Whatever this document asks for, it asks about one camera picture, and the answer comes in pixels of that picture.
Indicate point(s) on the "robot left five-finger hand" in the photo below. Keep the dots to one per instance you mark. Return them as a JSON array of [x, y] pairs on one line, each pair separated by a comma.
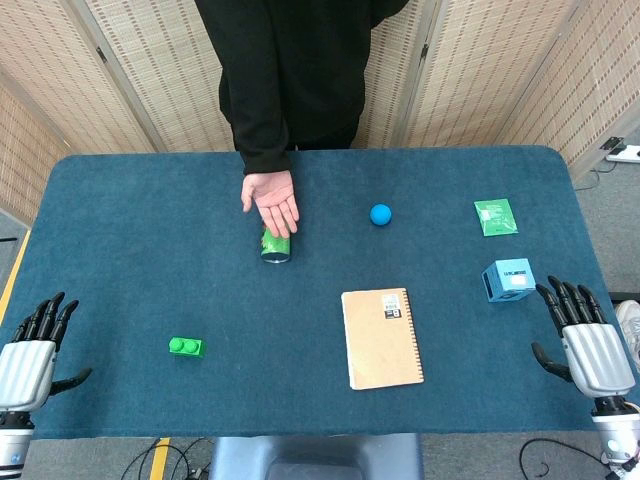
[[25, 370]]

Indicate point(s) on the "person's right hand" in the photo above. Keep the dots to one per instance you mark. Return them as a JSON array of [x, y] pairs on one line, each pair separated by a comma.
[[272, 200]]

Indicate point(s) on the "robot right five-finger hand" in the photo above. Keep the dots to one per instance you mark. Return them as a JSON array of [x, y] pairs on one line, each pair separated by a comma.
[[597, 360]]

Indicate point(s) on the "green toy building block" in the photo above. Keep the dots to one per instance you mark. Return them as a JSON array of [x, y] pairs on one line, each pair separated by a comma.
[[187, 348]]

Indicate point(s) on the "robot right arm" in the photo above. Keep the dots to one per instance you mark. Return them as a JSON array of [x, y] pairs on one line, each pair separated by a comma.
[[615, 435]]

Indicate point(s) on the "person's right forearm black sleeve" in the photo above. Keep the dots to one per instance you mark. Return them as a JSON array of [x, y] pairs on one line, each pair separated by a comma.
[[257, 130]]

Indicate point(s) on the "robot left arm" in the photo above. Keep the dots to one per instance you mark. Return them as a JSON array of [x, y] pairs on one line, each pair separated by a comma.
[[12, 445]]

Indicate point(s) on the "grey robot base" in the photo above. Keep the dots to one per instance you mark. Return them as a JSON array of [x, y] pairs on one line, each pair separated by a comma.
[[315, 455]]

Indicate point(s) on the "person's torso black clothing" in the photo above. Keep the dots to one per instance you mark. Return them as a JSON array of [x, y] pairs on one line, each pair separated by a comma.
[[310, 60]]

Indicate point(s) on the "white sneaker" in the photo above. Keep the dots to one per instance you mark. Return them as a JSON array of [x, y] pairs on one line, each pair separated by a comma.
[[631, 330]]

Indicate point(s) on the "green cylindrical snack can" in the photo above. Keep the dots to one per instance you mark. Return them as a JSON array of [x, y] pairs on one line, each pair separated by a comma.
[[276, 250]]

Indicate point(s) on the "blue ball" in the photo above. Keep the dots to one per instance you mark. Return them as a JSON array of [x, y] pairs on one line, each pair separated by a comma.
[[381, 215]]

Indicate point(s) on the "light blue cardboard box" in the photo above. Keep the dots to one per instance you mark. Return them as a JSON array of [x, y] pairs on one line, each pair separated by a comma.
[[510, 280]]

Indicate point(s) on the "blue table cloth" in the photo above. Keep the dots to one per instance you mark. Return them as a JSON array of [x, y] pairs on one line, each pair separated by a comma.
[[150, 250]]

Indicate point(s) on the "woven folding screen panel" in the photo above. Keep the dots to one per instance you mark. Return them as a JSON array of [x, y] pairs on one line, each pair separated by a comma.
[[490, 70], [25, 165], [170, 70], [60, 75], [395, 75], [590, 90]]

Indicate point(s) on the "green foil packet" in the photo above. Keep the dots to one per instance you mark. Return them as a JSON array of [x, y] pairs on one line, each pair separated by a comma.
[[496, 217]]

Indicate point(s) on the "brown spiral notebook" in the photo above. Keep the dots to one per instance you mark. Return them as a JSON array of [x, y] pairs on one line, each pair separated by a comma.
[[382, 340]]

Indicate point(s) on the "white power strip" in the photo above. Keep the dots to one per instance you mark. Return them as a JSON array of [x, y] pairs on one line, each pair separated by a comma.
[[627, 154]]

